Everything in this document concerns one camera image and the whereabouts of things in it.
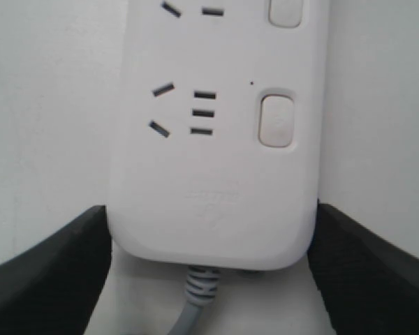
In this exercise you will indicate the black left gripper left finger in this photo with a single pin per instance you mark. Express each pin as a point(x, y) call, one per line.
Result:
point(54, 287)

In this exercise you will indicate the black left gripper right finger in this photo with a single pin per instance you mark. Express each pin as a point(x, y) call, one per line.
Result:
point(368, 285)

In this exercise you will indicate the white five-outlet power strip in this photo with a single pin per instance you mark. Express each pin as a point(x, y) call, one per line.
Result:
point(218, 132)

